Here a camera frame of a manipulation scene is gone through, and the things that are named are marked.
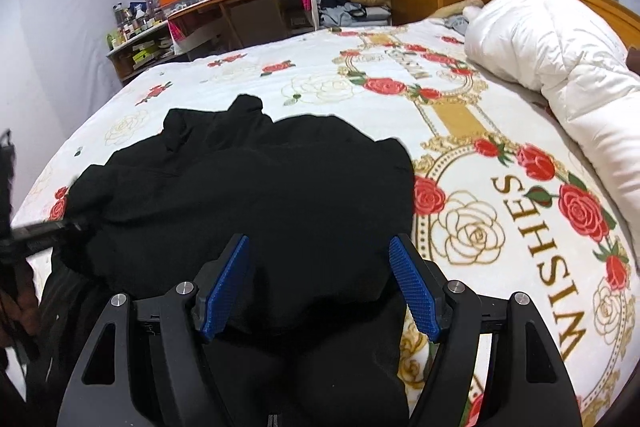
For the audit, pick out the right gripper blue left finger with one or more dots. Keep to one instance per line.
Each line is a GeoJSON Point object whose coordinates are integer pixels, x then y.
{"type": "Point", "coordinates": [220, 282]}

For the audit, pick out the black large garment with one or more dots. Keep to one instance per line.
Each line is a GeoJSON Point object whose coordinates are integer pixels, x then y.
{"type": "Point", "coordinates": [313, 336]}

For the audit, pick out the wooden headboard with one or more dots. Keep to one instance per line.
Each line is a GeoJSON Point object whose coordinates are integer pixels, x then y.
{"type": "Point", "coordinates": [623, 21]}

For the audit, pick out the wooden desk with white top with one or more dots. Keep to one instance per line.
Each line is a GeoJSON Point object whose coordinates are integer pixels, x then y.
{"type": "Point", "coordinates": [216, 26]}

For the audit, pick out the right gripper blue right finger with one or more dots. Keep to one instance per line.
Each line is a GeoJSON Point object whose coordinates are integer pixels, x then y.
{"type": "Point", "coordinates": [420, 282]}

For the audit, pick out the floral rose bed blanket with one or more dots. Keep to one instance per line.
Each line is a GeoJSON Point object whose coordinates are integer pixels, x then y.
{"type": "Point", "coordinates": [506, 202]}

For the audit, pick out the pile of clothes by curtain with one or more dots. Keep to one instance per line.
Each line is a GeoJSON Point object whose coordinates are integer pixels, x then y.
{"type": "Point", "coordinates": [354, 13]}

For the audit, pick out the bottles on shelf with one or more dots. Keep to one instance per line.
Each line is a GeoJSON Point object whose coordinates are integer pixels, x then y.
{"type": "Point", "coordinates": [131, 20]}

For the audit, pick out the low wooden bookshelf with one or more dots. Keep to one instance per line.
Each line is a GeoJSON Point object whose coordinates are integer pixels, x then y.
{"type": "Point", "coordinates": [141, 52]}

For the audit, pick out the white duvet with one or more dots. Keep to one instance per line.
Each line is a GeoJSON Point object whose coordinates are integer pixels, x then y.
{"type": "Point", "coordinates": [576, 61]}

